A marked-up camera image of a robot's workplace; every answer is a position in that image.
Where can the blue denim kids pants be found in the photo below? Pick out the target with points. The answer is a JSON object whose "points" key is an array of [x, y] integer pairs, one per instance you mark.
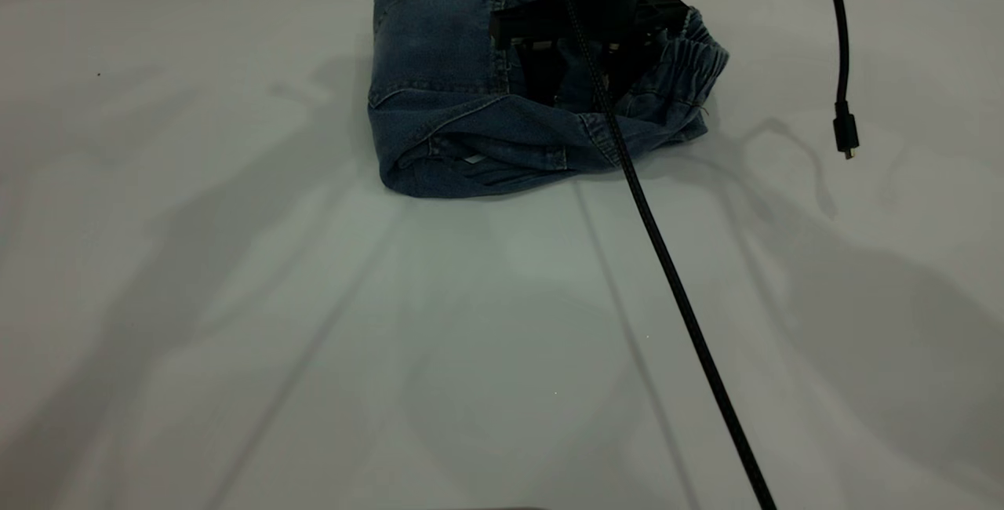
{"points": [[439, 63]]}

